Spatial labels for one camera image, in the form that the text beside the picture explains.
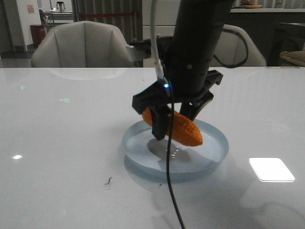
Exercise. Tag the white cabinet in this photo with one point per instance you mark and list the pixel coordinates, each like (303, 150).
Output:
(165, 17)

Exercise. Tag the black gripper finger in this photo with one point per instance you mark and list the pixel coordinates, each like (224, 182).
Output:
(160, 120)
(193, 108)

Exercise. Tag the light blue round plate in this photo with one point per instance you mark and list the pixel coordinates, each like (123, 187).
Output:
(148, 155)

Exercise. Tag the dark counter shelf unit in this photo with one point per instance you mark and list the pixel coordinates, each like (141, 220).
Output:
(260, 24)

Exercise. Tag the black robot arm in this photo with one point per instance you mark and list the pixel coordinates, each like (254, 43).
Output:
(197, 31)

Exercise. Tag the dark chair with cushion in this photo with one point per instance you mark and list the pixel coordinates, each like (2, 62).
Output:
(288, 37)

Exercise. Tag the beige armchair left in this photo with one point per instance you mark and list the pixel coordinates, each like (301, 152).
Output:
(83, 44)

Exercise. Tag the beige armchair right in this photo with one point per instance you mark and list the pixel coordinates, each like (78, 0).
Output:
(236, 48)

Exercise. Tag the orange corn cob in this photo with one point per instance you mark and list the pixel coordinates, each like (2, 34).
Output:
(185, 131)

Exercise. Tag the red barrier belt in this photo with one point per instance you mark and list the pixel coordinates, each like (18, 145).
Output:
(107, 15)

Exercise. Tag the red cylindrical bin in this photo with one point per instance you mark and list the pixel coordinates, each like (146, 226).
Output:
(38, 34)

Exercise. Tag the fruit bowl on counter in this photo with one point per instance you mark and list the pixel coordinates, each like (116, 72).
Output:
(247, 4)

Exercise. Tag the metal cart in background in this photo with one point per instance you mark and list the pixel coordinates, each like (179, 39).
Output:
(55, 12)

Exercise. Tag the beige armchair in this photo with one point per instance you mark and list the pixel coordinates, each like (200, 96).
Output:
(83, 44)
(236, 48)

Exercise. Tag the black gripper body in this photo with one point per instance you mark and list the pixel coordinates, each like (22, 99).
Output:
(180, 83)

